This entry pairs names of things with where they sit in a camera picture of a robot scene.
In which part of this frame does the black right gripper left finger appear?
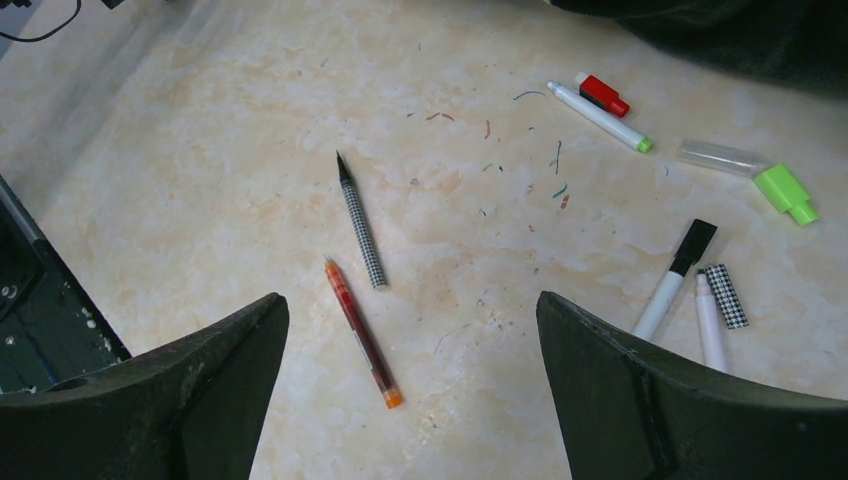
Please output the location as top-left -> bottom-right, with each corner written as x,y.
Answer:
1,293 -> 289,479

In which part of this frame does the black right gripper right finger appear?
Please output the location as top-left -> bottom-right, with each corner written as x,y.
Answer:
536,291 -> 847,479

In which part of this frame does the white marker with red tip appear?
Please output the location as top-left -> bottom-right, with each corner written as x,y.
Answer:
695,269 -> 727,373

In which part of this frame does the grey checkered pen cap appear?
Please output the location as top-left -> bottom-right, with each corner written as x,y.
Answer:
703,264 -> 750,330

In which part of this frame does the white marker with black cap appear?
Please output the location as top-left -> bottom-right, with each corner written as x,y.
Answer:
632,219 -> 718,341

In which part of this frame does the grey checkered pen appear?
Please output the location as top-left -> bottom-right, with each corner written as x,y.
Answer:
336,151 -> 388,291

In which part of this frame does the red orange pen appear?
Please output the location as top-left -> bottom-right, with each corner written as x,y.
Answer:
324,256 -> 404,409

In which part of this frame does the white pen with green tip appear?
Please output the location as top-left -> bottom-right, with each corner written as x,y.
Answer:
547,81 -> 654,153

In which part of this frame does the white pen with red cap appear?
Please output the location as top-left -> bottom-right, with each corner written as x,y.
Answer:
575,72 -> 630,119

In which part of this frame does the clear highlighter with green cap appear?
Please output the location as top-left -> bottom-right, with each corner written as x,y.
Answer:
677,139 -> 820,226

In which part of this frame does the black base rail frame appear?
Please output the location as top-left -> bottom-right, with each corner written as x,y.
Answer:
1,180 -> 132,393

